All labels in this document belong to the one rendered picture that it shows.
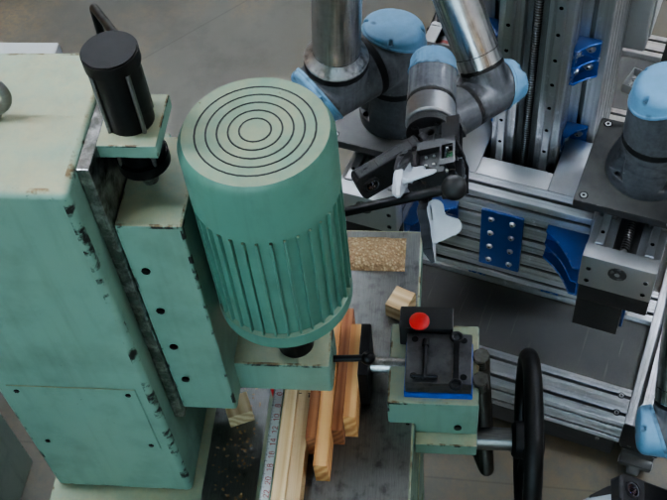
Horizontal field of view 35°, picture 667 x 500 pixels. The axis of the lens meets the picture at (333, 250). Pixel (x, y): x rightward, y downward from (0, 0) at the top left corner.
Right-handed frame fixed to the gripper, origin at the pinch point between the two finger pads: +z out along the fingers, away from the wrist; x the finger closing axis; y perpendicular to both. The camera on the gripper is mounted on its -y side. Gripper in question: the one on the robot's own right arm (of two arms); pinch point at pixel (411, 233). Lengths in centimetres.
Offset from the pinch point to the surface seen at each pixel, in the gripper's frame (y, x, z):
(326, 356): -14.1, 6.3, 14.1
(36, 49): -34, -43, -3
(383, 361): -10.4, 18.7, 7.9
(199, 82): -109, 86, -154
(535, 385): 10.8, 26.5, 10.5
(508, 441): 3.7, 37.9, 13.1
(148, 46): -128, 80, -171
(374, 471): -13.0, 24.5, 22.9
